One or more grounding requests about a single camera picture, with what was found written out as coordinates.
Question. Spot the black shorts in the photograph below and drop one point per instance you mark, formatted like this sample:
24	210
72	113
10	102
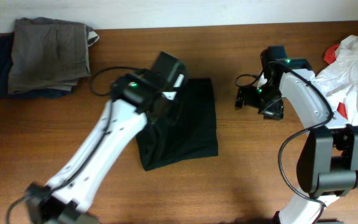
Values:
189	133

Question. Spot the red cloth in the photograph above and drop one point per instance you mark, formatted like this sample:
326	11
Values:
329	58

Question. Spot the navy folded garment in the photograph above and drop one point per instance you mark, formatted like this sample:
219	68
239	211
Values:
6	43

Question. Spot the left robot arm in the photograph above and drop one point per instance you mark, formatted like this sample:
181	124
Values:
137	98

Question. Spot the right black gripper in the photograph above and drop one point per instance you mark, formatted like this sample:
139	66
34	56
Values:
274	111

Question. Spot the grey folded trousers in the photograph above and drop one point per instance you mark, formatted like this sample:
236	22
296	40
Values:
49	54

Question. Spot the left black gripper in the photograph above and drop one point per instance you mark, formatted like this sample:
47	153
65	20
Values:
167	117

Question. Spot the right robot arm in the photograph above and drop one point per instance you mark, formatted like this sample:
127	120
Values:
327	168

